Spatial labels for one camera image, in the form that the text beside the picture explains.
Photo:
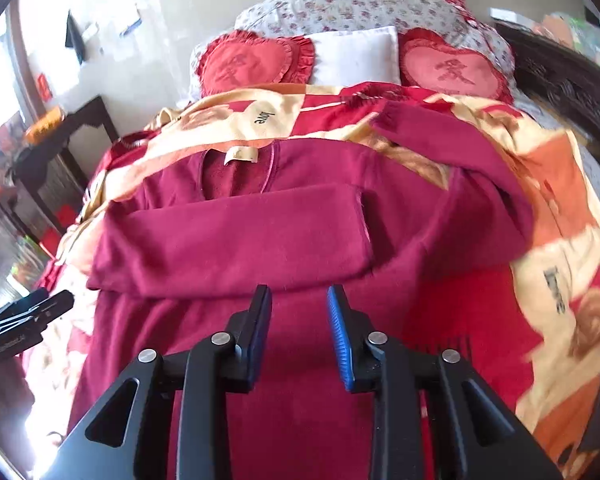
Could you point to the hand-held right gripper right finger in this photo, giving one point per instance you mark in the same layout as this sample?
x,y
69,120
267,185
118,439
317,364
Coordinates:
x,y
341,340

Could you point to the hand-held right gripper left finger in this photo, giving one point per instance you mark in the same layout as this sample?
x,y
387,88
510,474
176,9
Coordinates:
x,y
260,340

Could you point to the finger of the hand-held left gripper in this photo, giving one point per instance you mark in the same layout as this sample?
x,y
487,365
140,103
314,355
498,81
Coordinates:
x,y
25,302
50,307

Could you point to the dark red sweater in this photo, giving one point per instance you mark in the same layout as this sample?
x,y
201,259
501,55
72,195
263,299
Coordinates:
x,y
280,220

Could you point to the person's left forearm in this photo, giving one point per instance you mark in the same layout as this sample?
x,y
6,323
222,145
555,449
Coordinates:
x,y
2,400

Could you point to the black side table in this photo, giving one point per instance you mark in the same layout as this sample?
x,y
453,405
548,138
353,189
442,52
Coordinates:
x,y
55,160

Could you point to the orange box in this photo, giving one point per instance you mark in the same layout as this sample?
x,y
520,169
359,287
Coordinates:
x,y
45,122

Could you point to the red orange printed blanket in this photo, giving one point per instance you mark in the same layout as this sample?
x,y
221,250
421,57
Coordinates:
x,y
555,185

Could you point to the red heart pillow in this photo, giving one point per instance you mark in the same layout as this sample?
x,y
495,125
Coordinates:
x,y
450,72
250,62

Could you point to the white pillow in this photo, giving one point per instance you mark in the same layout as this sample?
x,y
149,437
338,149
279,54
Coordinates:
x,y
355,55

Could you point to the floral quilt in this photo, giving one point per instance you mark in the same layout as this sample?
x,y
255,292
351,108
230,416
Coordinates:
x,y
340,5

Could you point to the dark carved wooden headboard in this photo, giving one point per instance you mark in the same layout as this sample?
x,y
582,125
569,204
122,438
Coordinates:
x,y
570,85

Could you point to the white box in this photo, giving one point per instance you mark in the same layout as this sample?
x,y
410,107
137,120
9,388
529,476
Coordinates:
x,y
502,14

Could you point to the cluttered bedside table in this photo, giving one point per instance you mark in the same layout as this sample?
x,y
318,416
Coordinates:
x,y
580,35

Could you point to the red wall sign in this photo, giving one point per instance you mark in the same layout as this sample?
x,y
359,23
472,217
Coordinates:
x,y
43,87

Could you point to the black wall object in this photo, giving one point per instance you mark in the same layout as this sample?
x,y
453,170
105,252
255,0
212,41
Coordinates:
x,y
74,35

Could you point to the white wall papers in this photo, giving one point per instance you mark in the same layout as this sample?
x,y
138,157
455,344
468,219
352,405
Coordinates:
x,y
122,7

